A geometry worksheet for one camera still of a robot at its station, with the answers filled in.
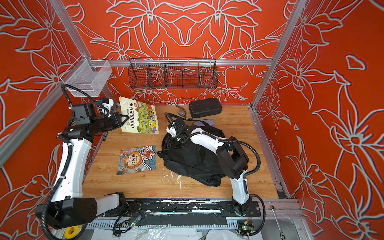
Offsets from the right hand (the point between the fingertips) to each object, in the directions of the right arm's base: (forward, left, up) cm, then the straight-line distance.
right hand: (164, 147), depth 84 cm
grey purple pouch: (+24, -30, -8) cm, 40 cm away
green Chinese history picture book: (+10, +10, +15) cm, 21 cm away
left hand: (+5, +15, +22) cm, 27 cm away
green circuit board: (-37, -41, -11) cm, 56 cm away
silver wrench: (-40, -56, -10) cm, 70 cm away
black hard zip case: (+36, -26, -5) cm, 45 cm away
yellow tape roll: (-39, +41, -8) cm, 57 cm away
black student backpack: (-3, -16, -10) cm, 19 cm away
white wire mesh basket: (+37, +47, +25) cm, 65 cm away
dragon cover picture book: (-3, +18, -9) cm, 21 cm away
